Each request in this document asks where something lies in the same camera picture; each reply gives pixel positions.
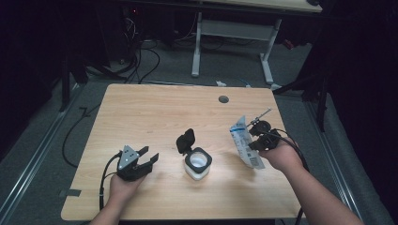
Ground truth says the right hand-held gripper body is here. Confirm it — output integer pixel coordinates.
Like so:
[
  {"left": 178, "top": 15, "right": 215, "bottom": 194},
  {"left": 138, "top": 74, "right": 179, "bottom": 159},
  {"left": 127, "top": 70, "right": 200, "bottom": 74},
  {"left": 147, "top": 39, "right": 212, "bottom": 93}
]
[{"left": 246, "top": 107, "right": 283, "bottom": 152}]

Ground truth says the person's right hand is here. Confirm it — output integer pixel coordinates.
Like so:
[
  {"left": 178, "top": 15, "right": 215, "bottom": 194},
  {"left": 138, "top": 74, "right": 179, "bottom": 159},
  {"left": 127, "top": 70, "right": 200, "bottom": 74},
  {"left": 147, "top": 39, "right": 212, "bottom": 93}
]
[{"left": 258, "top": 142, "right": 302, "bottom": 176}]

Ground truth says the black floor cable loop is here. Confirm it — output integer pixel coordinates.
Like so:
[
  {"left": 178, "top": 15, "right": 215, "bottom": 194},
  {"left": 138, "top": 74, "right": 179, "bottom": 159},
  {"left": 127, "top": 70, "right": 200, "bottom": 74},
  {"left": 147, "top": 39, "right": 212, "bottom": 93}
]
[{"left": 124, "top": 39, "right": 161, "bottom": 85}]

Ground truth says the white pouch with blue print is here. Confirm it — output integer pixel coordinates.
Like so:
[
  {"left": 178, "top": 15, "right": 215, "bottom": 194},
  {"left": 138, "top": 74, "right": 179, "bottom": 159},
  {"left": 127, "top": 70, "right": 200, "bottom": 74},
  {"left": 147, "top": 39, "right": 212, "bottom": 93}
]
[{"left": 228, "top": 114, "right": 267, "bottom": 171}]

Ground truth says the clear jar with black lid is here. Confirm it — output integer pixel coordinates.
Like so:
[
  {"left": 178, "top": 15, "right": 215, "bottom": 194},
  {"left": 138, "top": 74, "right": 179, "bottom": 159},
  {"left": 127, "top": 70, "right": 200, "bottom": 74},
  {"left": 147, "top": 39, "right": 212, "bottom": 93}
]
[{"left": 176, "top": 127, "right": 214, "bottom": 182}]

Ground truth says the left hand-held gripper black cable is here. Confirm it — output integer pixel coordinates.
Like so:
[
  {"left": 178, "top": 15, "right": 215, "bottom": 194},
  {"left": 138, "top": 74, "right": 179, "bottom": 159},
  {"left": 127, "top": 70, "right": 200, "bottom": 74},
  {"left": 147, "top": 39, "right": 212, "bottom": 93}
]
[{"left": 99, "top": 152, "right": 123, "bottom": 211}]

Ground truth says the bundle of white wires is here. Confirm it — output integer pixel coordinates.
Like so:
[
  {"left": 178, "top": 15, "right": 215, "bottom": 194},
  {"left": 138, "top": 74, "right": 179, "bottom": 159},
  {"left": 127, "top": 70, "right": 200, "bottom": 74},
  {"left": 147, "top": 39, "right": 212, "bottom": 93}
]
[{"left": 124, "top": 16, "right": 139, "bottom": 42}]

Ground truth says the red object on floor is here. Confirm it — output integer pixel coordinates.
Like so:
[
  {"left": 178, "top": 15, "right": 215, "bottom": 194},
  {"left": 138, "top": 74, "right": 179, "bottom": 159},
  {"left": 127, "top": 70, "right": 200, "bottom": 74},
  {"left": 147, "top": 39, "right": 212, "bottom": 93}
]
[{"left": 282, "top": 38, "right": 296, "bottom": 52}]

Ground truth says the grey tape strip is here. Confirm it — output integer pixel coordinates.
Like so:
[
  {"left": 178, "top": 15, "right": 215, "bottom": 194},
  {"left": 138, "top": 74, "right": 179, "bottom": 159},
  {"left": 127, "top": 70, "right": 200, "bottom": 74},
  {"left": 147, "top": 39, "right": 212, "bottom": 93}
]
[{"left": 58, "top": 188, "right": 83, "bottom": 198}]

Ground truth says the white-framed desk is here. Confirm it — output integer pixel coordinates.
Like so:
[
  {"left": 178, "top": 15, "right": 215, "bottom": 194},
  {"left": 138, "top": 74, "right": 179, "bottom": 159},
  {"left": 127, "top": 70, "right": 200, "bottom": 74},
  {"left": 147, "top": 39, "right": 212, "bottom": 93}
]
[{"left": 191, "top": 0, "right": 324, "bottom": 92}]

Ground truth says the long black floor cable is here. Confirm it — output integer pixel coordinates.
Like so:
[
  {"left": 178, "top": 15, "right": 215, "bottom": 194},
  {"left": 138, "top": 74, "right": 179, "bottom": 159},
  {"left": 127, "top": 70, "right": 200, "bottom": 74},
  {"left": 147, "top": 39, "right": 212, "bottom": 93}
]
[{"left": 61, "top": 102, "right": 103, "bottom": 169}]

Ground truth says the person's left hand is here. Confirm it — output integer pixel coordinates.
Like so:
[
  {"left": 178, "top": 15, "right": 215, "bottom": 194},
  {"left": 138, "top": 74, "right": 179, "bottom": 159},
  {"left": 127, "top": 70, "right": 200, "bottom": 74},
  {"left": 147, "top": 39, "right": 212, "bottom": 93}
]
[{"left": 109, "top": 173, "right": 145, "bottom": 204}]

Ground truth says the metal floor rail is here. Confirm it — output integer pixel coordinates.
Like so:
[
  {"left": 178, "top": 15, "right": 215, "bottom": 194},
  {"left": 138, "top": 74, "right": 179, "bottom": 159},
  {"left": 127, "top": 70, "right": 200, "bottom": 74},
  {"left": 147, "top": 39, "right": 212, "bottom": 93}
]
[
  {"left": 303, "top": 99, "right": 366, "bottom": 225},
  {"left": 0, "top": 83, "right": 83, "bottom": 218}
]

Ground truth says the black metal stand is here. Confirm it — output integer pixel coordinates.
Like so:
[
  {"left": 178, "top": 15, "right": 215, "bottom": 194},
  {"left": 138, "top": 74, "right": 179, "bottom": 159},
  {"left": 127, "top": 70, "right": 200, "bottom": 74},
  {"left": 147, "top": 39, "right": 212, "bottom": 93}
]
[{"left": 58, "top": 55, "right": 89, "bottom": 113}]

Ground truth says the right hand-held gripper black cable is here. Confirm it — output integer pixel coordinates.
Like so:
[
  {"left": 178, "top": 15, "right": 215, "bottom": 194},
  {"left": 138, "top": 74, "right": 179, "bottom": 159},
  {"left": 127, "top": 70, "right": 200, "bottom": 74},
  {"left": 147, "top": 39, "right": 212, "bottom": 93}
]
[{"left": 268, "top": 127, "right": 311, "bottom": 225}]

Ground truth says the hand-held gripper black cable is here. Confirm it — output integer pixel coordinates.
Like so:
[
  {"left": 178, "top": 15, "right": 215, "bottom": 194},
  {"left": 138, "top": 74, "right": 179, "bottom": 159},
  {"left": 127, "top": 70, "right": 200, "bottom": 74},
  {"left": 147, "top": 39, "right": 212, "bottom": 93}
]
[
  {"left": 99, "top": 152, "right": 123, "bottom": 211},
  {"left": 268, "top": 127, "right": 311, "bottom": 225}
]

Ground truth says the black tripod stand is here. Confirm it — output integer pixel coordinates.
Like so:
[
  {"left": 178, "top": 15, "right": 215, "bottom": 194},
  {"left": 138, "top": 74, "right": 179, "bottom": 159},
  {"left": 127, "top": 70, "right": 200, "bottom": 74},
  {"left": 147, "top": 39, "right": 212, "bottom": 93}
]
[{"left": 271, "top": 70, "right": 330, "bottom": 133}]

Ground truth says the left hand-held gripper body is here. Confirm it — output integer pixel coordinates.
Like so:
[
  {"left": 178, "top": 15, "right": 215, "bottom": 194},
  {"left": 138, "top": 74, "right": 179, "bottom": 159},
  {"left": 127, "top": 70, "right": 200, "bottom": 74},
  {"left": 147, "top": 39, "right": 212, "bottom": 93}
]
[{"left": 116, "top": 144, "right": 154, "bottom": 183}]

